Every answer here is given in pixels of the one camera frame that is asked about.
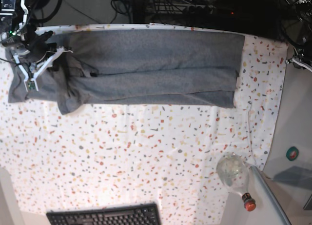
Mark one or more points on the green tape roll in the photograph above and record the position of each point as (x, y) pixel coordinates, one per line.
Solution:
(292, 153)

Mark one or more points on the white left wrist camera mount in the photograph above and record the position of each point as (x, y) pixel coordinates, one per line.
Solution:
(299, 62)

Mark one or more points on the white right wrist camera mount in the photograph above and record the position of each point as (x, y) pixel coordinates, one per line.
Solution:
(32, 70)

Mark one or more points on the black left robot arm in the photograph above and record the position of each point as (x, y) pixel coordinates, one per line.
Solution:
(295, 26)

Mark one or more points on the terrazzo patterned tablecloth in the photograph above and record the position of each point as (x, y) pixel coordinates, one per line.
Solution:
(112, 155)

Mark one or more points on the clear glass bottle red cap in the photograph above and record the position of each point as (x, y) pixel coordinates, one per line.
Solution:
(234, 175)

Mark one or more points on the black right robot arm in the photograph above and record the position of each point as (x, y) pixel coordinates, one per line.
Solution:
(18, 26)

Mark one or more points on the grey t-shirt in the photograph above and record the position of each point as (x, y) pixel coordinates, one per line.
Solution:
(139, 67)

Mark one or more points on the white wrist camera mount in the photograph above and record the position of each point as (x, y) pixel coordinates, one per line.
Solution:
(299, 62)
(32, 70)

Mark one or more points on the black computer keyboard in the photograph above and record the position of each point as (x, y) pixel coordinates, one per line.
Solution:
(145, 214)

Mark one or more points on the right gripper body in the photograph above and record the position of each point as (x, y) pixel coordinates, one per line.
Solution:
(36, 48)

